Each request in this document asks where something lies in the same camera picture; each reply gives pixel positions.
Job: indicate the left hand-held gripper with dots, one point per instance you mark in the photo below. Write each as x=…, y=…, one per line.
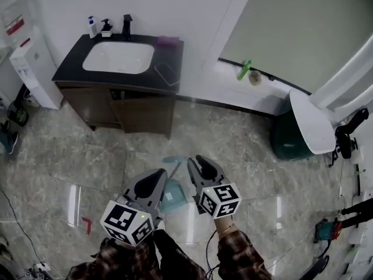
x=126, y=222

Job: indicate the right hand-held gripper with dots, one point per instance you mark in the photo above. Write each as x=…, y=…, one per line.
x=220, y=200

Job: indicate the person's left forearm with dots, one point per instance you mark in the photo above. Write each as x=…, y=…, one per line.
x=116, y=261

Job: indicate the person's right forearm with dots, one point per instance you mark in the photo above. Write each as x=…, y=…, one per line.
x=242, y=252

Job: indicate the dark wooden vanity cabinet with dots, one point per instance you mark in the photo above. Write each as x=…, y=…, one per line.
x=140, y=112

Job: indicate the red tape floor mark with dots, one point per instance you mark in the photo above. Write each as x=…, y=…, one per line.
x=87, y=224

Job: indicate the person's black trousers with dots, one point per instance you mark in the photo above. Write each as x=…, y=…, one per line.
x=177, y=258

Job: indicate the dark smartphone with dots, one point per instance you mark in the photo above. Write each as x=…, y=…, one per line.
x=167, y=74

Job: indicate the round beige scrubber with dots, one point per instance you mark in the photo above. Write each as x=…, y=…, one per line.
x=255, y=77

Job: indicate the green bottle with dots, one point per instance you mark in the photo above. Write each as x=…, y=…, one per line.
x=244, y=70

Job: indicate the green bin with white lid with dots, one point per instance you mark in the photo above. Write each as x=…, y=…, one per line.
x=309, y=124

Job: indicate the white sink basin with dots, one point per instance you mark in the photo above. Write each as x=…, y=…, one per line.
x=118, y=57

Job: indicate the purple cloth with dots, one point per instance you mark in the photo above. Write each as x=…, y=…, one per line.
x=167, y=40

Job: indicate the teal power tool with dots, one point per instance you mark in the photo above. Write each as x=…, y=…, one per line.
x=327, y=230

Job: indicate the white power strip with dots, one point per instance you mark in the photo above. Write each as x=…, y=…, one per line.
x=40, y=267

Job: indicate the black office chair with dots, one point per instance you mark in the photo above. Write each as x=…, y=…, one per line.
x=348, y=139

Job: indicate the black bag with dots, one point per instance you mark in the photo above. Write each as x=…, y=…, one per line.
x=19, y=112

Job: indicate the white water dispenser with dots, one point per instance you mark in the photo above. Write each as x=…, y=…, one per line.
x=38, y=77

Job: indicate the black faucet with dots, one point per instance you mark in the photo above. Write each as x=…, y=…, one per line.
x=127, y=28

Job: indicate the black pump dispenser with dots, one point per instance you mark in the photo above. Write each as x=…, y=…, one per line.
x=107, y=29

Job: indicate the white blue-pump soap bottle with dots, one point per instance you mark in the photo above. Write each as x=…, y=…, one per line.
x=92, y=28

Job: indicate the clear water jug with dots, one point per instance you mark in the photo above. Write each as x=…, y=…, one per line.
x=20, y=22

